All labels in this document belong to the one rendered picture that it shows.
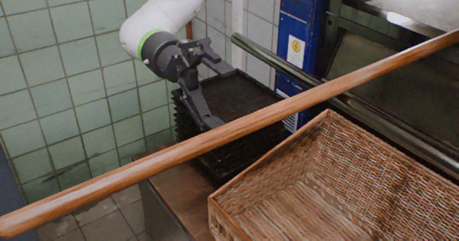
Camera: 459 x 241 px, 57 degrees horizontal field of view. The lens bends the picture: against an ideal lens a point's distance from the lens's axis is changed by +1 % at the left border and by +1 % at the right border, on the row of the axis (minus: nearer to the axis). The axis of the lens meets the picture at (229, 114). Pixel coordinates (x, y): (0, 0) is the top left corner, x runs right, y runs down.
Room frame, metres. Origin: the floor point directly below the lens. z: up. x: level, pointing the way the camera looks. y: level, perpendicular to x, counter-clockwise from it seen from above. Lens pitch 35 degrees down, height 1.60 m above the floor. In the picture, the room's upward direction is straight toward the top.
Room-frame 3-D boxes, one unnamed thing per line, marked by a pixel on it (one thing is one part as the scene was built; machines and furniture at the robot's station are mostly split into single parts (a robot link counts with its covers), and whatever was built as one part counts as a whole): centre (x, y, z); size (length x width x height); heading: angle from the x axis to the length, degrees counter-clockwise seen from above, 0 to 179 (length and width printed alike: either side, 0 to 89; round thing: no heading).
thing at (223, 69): (0.66, 0.02, 1.25); 0.07 x 0.03 x 0.01; 35
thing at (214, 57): (0.68, 0.04, 1.27); 0.05 x 0.01 x 0.03; 35
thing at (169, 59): (0.77, 0.10, 1.19); 0.09 x 0.07 x 0.08; 35
